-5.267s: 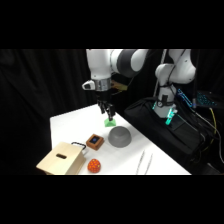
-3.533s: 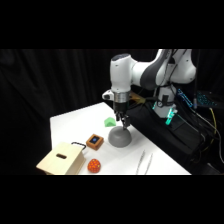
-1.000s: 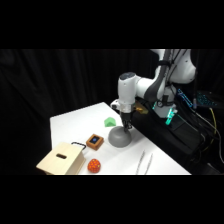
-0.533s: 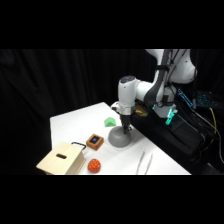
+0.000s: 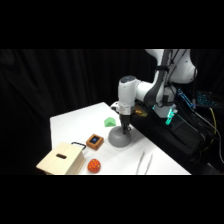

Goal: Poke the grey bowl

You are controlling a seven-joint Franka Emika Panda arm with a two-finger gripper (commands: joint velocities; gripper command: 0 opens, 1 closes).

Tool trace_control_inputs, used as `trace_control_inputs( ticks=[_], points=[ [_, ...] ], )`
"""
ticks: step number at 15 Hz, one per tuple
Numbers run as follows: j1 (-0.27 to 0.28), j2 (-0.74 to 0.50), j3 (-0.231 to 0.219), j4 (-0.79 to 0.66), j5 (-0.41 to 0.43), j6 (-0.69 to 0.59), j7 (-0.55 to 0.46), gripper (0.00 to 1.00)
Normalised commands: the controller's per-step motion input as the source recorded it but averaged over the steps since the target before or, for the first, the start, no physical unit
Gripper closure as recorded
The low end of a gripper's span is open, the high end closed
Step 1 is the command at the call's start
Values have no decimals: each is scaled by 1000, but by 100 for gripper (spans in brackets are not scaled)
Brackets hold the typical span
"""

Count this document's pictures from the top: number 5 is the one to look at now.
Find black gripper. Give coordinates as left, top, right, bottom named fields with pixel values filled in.
left=118, top=113, right=134, bottom=134

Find grey bowl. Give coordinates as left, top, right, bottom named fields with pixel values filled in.
left=108, top=126, right=133, bottom=149

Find green foam block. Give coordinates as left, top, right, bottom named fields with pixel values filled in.
left=103, top=116, right=118, bottom=129

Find square wooden picture block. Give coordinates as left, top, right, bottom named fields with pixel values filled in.
left=85, top=133, right=105, bottom=151

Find small green light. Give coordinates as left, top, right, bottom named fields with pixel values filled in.
left=164, top=107, right=177, bottom=126

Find orange patterned ball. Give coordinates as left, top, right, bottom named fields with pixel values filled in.
left=87, top=158, right=102, bottom=174

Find black robot stand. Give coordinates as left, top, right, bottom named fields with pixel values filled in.
left=133, top=98, right=224, bottom=176

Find blue circuit board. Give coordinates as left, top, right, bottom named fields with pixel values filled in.
left=176, top=87, right=197, bottom=110

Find light wooden slotted box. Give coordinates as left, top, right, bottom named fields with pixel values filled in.
left=35, top=141, right=87, bottom=176

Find black curtain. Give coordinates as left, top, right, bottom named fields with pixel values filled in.
left=0, top=49, right=224, bottom=176

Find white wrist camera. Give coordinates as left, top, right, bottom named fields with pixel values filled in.
left=110, top=101, right=121, bottom=113

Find black box handle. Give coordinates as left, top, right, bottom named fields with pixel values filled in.
left=70, top=141, right=87, bottom=150

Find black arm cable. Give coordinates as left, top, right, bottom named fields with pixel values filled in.
left=146, top=49, right=181, bottom=108

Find yellow cable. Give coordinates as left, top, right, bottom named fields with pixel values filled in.
left=194, top=107, right=220, bottom=143

